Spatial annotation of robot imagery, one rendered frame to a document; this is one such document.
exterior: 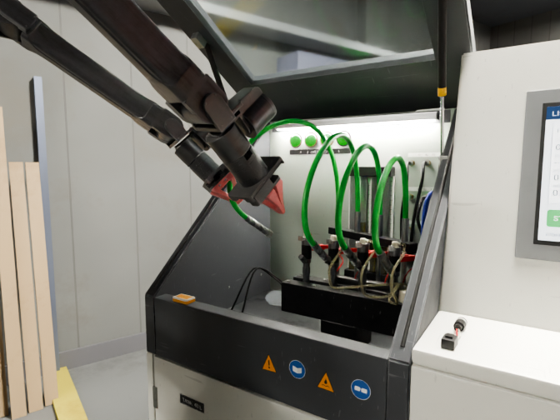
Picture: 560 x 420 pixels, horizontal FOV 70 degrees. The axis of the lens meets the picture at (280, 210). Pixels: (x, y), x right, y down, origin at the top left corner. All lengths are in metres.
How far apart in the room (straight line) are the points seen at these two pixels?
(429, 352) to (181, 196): 2.47
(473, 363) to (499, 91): 0.58
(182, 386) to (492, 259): 0.79
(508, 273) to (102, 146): 2.45
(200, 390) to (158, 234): 2.00
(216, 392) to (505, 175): 0.81
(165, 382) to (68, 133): 1.95
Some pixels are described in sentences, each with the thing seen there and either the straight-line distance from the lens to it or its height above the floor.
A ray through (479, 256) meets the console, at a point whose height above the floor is 1.10.
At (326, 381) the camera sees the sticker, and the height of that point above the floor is 0.87.
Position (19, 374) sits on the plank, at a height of 0.22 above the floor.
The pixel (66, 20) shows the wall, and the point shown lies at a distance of 2.94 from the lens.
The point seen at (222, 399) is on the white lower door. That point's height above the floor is 0.74.
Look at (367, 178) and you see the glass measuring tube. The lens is 1.28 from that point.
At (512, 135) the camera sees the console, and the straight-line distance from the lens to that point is 0.99.
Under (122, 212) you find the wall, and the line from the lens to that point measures 2.88.
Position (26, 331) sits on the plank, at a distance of 2.60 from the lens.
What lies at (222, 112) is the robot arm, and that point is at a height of 1.37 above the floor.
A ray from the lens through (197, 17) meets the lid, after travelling 1.22.
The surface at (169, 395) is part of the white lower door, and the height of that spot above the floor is 0.69.
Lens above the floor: 1.29
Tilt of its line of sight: 6 degrees down
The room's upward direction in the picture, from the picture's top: straight up
